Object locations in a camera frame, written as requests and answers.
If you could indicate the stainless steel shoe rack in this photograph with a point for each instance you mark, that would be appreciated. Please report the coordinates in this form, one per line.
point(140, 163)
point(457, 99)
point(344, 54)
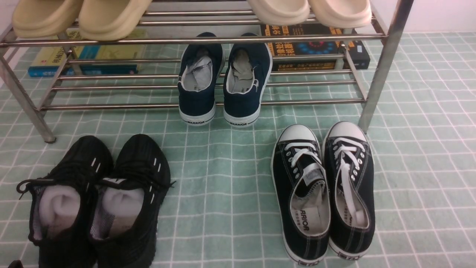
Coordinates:
point(390, 39)

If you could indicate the yellow blue book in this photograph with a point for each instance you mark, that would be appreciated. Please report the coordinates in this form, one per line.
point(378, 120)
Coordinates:
point(49, 59)

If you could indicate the black knit sneaker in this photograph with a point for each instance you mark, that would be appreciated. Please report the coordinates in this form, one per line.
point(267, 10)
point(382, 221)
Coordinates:
point(123, 225)
point(62, 202)

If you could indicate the black knit sneaker left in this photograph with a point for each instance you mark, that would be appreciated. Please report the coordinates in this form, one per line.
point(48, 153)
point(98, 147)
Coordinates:
point(62, 202)

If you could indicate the black canvas lace-up left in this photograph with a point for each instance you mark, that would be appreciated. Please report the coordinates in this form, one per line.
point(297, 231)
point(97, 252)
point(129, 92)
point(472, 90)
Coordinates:
point(301, 186)

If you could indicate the beige slipper far left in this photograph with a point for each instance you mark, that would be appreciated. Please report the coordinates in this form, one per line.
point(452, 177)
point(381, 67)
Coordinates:
point(44, 18)

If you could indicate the black knit sneaker right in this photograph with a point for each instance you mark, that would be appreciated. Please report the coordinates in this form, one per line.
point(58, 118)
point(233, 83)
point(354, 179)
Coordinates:
point(123, 225)

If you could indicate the cream slipper far right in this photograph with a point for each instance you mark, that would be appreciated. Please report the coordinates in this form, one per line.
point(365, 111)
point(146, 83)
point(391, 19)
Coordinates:
point(342, 13)

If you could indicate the black canvas lace-up right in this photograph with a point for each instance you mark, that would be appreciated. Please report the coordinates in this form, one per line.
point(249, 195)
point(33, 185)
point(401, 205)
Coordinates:
point(349, 165)

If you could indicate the cream slipper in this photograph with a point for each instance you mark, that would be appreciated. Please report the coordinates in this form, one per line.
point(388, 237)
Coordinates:
point(280, 12)
point(342, 13)

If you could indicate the black canvas lace-up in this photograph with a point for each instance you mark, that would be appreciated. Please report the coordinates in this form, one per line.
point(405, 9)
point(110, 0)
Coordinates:
point(301, 186)
point(349, 165)

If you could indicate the green checkered floor mat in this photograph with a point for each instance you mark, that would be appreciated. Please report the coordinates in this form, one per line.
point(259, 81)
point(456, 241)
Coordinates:
point(222, 211)

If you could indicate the navy slip-on shoe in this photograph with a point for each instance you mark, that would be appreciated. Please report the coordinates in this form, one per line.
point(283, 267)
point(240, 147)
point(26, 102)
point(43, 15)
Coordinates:
point(248, 72)
point(200, 67)

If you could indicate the beige slipper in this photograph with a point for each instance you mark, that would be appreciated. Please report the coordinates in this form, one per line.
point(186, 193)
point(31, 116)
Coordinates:
point(110, 20)
point(44, 18)

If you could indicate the black orange book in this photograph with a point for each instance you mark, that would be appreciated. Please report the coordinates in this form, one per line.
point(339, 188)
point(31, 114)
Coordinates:
point(316, 46)

